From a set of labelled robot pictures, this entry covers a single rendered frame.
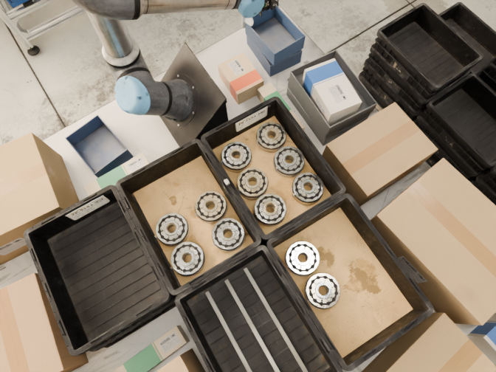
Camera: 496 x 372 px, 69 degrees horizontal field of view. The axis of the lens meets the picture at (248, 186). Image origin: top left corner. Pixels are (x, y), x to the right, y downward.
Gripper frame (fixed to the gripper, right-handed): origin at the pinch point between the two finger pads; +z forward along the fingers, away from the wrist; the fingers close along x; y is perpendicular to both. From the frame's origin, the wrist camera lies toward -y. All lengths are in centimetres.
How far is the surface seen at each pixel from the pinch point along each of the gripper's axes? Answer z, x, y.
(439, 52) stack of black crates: 53, 81, 32
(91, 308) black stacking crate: 3, -98, 55
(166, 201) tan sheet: 6, -63, 38
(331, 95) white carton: 5.1, 3.5, 38.9
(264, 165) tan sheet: 9, -29, 46
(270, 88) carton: 17.7, -8.0, 17.6
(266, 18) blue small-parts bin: 16.4, 8.8, -9.8
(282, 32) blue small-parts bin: 17.9, 10.7, -1.3
